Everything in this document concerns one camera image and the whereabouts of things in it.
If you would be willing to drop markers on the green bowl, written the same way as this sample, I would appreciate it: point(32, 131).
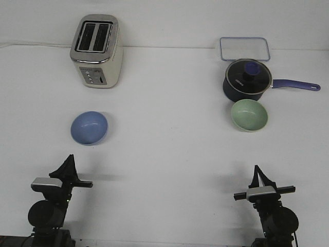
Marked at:
point(249, 115)

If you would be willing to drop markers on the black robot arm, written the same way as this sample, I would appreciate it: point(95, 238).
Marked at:
point(47, 216)
point(279, 223)

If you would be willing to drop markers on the blue bowl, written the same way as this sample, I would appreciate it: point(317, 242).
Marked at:
point(89, 128)

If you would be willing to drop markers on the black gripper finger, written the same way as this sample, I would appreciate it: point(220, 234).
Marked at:
point(255, 179)
point(265, 180)
point(69, 168)
point(59, 173)

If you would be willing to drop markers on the dark blue saucepan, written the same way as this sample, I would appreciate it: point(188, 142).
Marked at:
point(235, 96)

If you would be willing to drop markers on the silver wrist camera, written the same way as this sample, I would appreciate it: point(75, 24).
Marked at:
point(43, 184)
point(259, 191)

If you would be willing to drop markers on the clear blue-rimmed container lid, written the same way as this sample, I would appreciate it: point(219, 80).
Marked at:
point(234, 48)

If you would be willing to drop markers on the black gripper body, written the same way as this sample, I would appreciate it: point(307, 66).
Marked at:
point(71, 181)
point(279, 190)

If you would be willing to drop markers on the cream and silver toaster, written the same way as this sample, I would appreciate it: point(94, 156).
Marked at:
point(97, 52)

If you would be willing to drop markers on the glass pot lid blue knob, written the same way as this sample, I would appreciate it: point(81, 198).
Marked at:
point(248, 76)

